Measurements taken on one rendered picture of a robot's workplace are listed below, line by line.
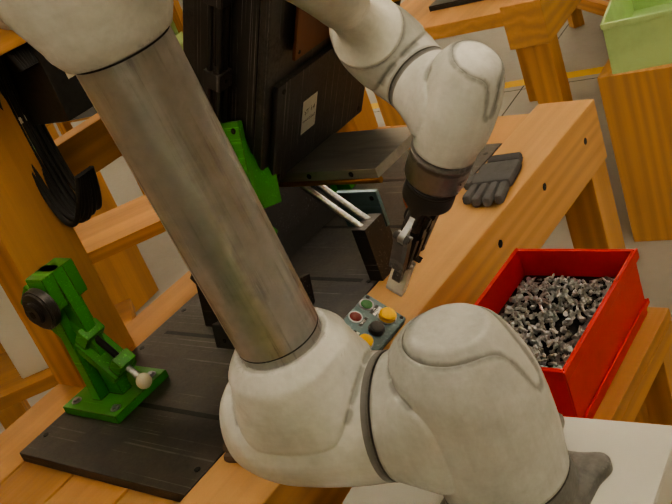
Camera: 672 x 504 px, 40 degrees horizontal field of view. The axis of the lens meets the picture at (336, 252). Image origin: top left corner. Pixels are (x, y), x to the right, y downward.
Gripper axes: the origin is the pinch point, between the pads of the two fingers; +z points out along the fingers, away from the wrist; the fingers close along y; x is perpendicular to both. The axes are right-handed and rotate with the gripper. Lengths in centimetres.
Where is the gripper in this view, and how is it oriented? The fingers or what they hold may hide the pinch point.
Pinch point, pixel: (400, 275)
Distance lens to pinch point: 145.8
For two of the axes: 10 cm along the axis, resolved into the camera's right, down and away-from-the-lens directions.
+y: 5.3, -5.4, 6.5
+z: -1.8, 6.8, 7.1
